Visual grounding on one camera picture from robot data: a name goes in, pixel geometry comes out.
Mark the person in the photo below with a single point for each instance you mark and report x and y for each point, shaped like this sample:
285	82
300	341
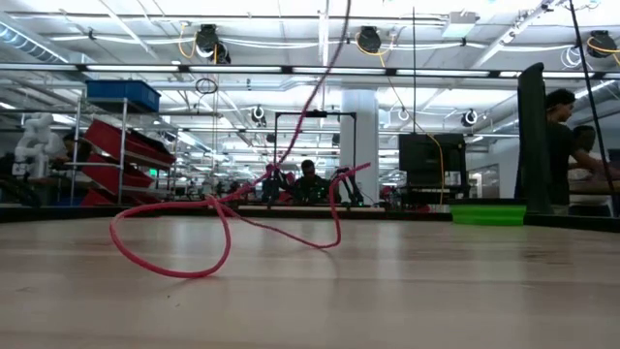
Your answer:
310	186
72	145
585	138
559	145

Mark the black red robot station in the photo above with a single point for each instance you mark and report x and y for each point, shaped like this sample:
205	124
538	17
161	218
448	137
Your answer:
271	189

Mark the black robot station green lights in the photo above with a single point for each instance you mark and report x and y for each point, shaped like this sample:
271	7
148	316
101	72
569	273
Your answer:
351	189

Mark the white round pillar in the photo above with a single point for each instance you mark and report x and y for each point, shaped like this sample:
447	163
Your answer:
358	136

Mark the black monitor cart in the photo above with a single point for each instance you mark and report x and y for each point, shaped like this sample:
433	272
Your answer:
426	155

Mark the long ceiling light strip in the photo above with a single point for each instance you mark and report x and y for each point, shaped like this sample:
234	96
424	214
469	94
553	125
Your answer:
232	69

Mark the green plastic bin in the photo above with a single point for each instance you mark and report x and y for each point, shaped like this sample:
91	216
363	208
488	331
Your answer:
486	215

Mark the red plastic bin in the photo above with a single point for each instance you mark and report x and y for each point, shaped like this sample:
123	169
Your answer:
111	138
97	199
104	174

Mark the blue plastic crate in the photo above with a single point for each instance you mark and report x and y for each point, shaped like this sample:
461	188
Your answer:
121	94

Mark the white robot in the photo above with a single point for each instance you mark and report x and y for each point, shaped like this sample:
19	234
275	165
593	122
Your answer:
39	140

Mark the black gantry frame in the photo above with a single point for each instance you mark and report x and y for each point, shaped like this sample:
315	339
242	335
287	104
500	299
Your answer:
286	113

